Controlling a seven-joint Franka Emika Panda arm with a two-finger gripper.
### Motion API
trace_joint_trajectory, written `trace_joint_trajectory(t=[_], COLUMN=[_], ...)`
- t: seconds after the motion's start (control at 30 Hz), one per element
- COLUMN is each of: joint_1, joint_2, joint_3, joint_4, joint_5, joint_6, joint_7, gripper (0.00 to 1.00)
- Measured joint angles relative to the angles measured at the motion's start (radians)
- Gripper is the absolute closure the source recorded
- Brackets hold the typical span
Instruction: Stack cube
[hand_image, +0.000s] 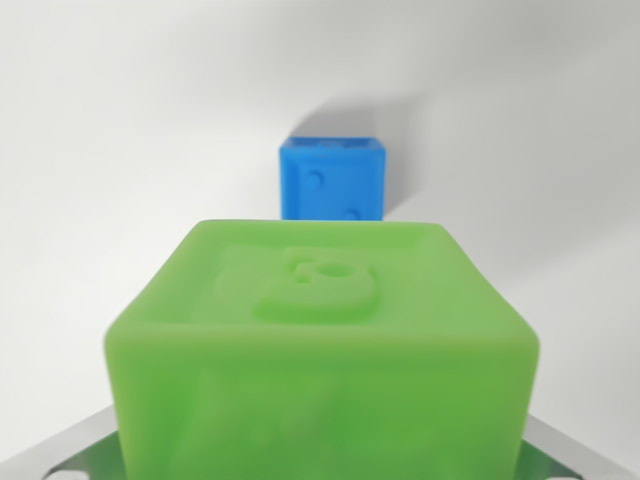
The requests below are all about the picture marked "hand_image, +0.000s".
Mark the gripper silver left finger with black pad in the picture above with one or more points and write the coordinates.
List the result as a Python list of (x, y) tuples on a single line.
[(65, 450)]

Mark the blue embossed cube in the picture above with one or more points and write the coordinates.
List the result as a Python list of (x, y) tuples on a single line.
[(332, 185)]

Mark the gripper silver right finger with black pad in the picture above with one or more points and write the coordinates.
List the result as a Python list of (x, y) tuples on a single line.
[(575, 450)]

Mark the green embossed cube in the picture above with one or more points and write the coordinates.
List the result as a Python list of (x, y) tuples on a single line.
[(320, 360)]

